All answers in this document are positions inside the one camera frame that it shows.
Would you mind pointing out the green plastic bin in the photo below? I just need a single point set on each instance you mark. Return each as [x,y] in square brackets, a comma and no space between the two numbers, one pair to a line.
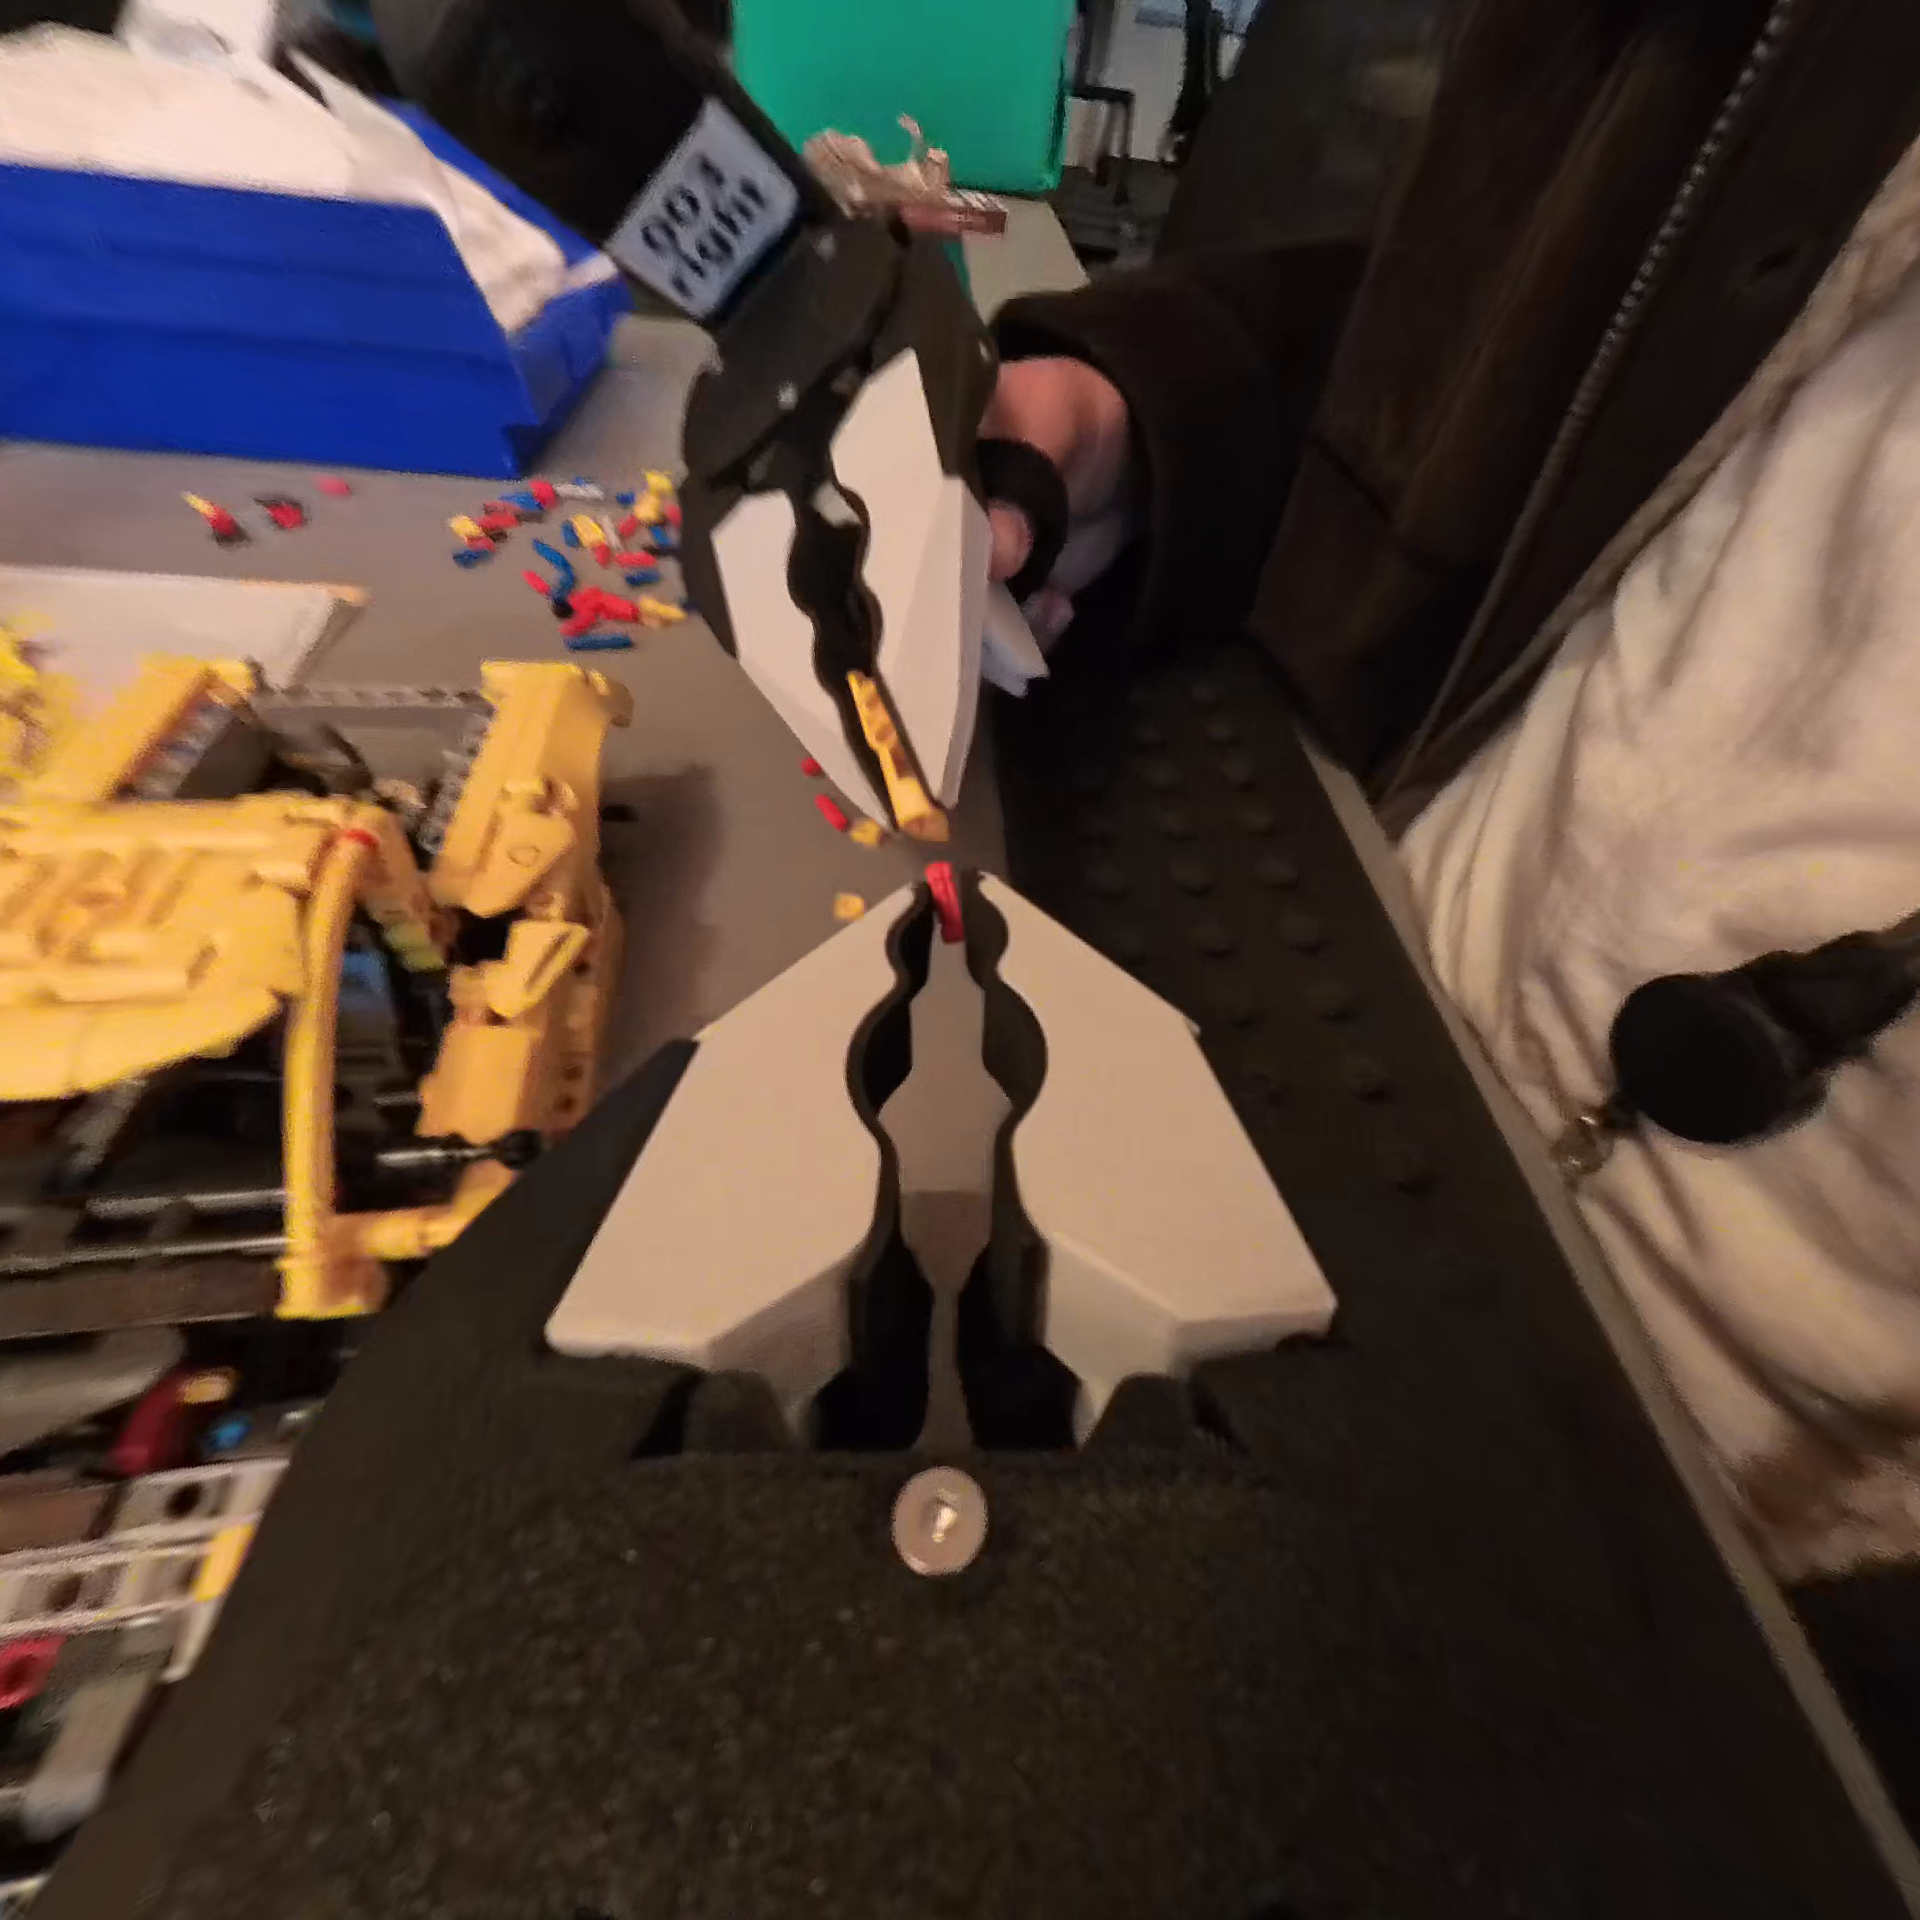
[900,76]

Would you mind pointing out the person's right hand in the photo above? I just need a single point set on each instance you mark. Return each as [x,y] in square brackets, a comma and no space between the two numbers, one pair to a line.
[1080,434]

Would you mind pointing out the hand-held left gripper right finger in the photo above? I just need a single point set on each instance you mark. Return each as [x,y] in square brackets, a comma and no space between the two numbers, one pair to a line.
[1184,1184]

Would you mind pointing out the open instruction booklet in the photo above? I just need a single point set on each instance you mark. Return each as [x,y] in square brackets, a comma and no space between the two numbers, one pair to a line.
[180,623]

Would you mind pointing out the white crumpled paper bags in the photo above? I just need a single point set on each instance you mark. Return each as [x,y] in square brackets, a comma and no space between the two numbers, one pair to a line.
[180,119]

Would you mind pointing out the person's white shirt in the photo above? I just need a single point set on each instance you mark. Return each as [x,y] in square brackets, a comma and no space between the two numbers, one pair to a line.
[1723,751]

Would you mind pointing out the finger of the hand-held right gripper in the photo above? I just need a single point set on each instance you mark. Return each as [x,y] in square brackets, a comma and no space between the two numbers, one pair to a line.
[931,570]
[763,599]

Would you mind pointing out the person's right forearm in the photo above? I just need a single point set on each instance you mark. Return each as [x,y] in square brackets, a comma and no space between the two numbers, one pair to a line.
[1231,406]

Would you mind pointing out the grey desk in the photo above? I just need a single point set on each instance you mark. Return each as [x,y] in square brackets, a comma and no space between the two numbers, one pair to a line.
[720,839]

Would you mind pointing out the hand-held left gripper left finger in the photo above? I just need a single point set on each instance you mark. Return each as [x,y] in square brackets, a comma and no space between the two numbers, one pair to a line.
[720,1200]

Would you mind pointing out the blue plastic bin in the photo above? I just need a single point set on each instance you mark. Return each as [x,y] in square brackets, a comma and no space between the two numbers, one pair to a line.
[225,346]

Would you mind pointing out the yellow brick panel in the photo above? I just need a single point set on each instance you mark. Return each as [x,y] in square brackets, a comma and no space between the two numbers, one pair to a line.
[884,743]

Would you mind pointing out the yellow toy brick car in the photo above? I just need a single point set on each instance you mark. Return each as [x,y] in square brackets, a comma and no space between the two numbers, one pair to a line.
[150,930]

